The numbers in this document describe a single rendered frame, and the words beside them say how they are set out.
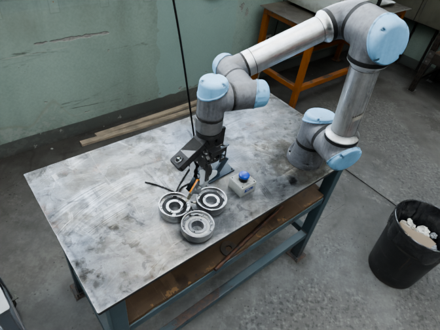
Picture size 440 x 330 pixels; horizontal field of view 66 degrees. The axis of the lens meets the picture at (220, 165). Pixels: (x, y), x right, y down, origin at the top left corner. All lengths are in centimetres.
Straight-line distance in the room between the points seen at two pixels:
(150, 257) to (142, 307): 25
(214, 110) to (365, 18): 47
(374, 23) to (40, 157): 225
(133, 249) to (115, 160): 41
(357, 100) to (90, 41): 185
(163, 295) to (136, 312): 10
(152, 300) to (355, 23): 106
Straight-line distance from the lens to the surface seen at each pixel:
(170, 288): 129
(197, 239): 106
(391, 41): 103
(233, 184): 123
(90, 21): 248
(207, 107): 87
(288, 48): 104
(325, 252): 222
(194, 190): 106
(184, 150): 95
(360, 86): 110
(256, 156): 141
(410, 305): 227
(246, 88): 90
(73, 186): 128
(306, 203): 164
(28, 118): 263
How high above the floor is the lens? 170
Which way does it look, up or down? 42 degrees down
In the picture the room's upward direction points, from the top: 9 degrees clockwise
